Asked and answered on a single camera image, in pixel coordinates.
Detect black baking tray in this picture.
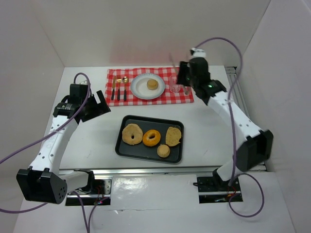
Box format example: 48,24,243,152
115,115,184,164

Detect gold knife black handle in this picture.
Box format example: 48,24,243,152
111,76,117,100

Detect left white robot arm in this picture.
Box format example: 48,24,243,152
17,84,110,204

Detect metal tongs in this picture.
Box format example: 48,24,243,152
169,53,190,95

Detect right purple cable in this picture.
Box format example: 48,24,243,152
193,36,265,218

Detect small round bun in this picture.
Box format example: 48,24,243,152
147,79,158,90
157,144,171,158

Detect pale bagel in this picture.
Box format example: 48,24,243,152
122,123,143,145

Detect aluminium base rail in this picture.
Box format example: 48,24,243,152
77,166,243,206

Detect clear drinking glass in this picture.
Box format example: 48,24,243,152
168,74,182,93

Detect red checkered cloth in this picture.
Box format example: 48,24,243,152
104,67,194,106

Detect gold fork black handle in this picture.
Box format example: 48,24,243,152
117,75,122,101

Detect gold spoon black handle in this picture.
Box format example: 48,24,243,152
122,76,129,101

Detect orange glazed donut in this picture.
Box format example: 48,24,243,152
142,130,161,147

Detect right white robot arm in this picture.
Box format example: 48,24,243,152
177,48,274,185

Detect white plate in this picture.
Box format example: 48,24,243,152
130,73,165,100

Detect aluminium side rail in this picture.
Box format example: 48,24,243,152
225,67,267,172

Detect speckled bread slice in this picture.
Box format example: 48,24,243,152
165,127,182,147

